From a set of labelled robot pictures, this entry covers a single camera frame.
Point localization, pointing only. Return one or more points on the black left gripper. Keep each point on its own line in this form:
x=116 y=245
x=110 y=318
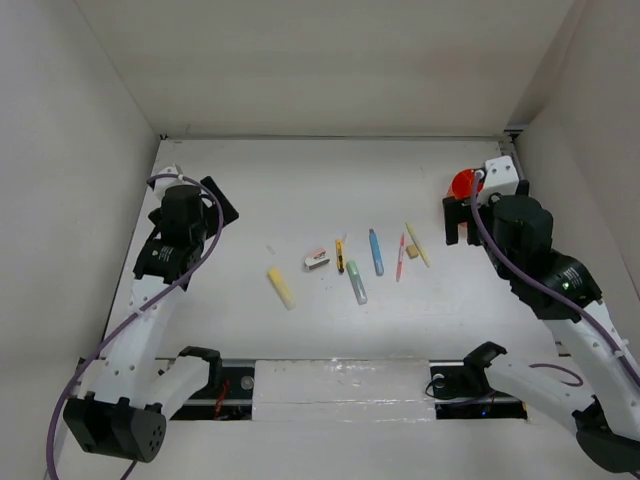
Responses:
x=229 y=215

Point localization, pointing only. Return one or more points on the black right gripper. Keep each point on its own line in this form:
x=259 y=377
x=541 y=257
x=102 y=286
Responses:
x=457 y=210

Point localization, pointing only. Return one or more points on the thin yellow highlighter pen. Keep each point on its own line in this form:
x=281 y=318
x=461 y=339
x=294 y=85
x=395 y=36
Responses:
x=418 y=245

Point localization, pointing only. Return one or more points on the pink highlighter pen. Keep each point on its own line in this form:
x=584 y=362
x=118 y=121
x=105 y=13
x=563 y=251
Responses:
x=400 y=258

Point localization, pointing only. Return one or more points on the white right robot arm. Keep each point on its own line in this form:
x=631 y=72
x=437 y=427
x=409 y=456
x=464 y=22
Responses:
x=564 y=296

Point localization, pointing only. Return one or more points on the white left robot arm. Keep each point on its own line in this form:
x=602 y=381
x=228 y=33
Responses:
x=125 y=411

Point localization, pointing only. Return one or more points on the orange round organizer container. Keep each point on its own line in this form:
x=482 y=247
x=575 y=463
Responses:
x=461 y=184

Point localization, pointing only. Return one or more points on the tan eraser block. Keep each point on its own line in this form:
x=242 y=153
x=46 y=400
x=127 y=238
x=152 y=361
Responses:
x=412 y=251

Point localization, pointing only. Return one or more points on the yellow black utility knife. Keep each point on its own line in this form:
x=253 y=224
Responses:
x=340 y=261

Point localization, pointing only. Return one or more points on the blue utility knife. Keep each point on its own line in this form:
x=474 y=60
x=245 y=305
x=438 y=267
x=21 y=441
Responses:
x=376 y=253

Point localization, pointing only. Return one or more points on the green highlighter marker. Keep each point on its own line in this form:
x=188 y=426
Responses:
x=356 y=282

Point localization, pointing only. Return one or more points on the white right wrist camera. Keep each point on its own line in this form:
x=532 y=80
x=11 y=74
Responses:
x=500 y=177

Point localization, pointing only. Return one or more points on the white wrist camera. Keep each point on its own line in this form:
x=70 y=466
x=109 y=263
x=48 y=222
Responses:
x=500 y=177
x=166 y=178

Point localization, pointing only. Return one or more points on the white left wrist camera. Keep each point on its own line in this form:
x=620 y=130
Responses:
x=166 y=178

